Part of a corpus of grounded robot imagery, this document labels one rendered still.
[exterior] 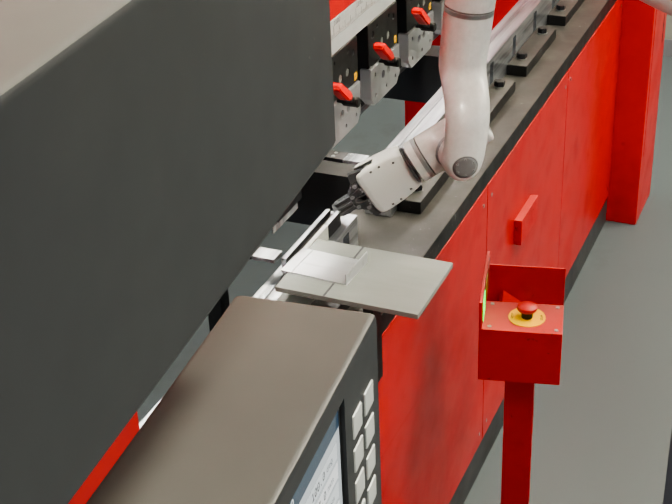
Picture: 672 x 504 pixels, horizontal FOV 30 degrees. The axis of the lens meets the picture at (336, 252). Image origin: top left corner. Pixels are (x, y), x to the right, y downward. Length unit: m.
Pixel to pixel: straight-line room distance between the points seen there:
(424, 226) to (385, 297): 0.50
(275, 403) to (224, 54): 0.30
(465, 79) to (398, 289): 0.41
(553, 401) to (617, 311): 0.52
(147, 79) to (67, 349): 0.13
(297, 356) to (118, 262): 0.36
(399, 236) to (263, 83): 1.83
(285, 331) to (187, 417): 0.12
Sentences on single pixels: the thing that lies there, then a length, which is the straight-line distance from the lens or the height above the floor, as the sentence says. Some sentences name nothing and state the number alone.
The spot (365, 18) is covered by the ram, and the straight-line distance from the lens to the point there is 2.33.
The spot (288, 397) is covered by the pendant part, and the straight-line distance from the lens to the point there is 0.89.
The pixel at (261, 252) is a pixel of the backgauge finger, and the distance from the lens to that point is 2.27.
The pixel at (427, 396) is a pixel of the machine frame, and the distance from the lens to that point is 2.70.
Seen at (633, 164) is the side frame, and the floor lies 0.23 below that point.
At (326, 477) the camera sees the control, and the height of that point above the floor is 1.54.
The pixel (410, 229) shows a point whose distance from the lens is 2.59.
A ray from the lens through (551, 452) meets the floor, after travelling 3.40.
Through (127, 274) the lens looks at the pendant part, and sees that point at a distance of 0.60.
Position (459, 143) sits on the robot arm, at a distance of 2.27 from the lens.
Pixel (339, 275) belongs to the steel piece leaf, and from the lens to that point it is 2.19.
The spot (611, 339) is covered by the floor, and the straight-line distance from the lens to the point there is 3.85.
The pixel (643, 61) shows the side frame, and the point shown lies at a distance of 4.22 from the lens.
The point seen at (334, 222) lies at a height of 0.99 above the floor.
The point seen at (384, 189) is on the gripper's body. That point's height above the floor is 1.04.
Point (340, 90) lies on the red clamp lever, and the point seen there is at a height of 1.30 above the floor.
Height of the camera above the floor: 2.13
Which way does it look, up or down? 30 degrees down
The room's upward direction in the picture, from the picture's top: 3 degrees counter-clockwise
